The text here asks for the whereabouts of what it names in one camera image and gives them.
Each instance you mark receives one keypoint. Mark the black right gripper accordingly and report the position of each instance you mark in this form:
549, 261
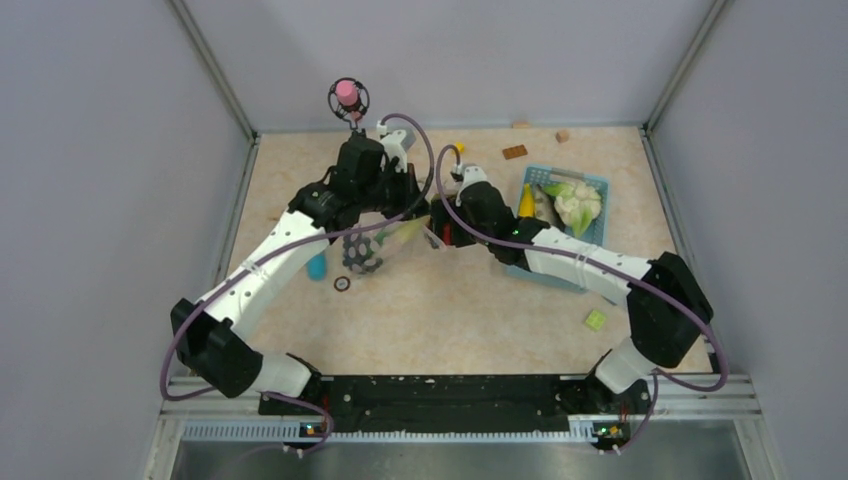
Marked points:
456, 239

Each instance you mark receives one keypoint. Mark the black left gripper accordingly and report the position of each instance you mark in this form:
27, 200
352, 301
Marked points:
411, 190

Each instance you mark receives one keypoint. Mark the yellow banana pepper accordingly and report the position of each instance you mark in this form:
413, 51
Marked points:
526, 208

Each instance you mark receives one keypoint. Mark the grey toy fish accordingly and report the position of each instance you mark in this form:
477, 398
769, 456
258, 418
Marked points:
544, 209

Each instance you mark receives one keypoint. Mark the black grape bunch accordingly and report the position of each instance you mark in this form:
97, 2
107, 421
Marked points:
361, 254

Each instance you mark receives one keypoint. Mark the clear zip top bag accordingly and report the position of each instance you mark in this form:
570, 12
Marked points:
430, 239

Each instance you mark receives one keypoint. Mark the white cauliflower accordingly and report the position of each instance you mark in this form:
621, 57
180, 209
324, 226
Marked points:
577, 203

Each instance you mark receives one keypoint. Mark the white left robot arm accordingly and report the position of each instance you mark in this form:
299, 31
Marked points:
211, 334

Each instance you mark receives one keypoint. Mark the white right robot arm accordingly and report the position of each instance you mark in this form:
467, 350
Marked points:
666, 307

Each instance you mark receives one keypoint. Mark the brown brick block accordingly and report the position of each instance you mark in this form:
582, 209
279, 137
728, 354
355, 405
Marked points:
515, 152

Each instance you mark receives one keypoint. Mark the pink microphone on tripod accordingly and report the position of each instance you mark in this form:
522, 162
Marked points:
349, 101

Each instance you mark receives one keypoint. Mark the teal silicone tool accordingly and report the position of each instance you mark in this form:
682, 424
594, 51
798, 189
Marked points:
317, 268

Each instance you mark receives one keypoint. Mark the light green lego brick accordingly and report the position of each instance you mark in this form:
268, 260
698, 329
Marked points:
595, 320

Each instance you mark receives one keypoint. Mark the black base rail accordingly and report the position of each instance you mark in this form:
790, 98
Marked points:
459, 404

